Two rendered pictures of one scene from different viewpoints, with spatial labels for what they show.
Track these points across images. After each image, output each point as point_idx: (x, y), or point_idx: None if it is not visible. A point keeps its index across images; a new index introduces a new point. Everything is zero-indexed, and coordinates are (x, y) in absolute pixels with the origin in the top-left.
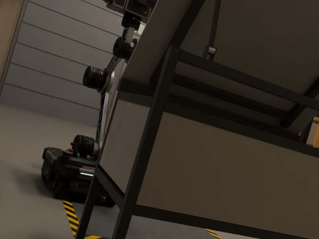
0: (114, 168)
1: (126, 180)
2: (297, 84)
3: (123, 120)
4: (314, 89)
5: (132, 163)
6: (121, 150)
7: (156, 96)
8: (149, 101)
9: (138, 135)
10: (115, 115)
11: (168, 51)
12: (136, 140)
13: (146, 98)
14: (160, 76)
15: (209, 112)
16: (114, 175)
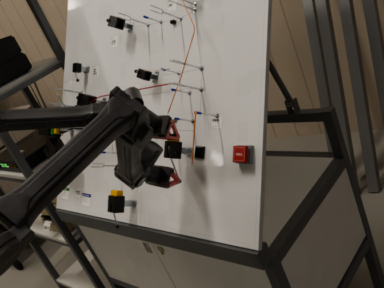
0: (339, 267)
1: (360, 230)
2: None
3: (316, 238)
4: None
5: (357, 216)
6: (338, 244)
7: (347, 151)
8: (342, 165)
9: (348, 198)
10: (294, 271)
11: (334, 115)
12: (350, 202)
13: (337, 170)
14: (339, 138)
15: None
16: (345, 265)
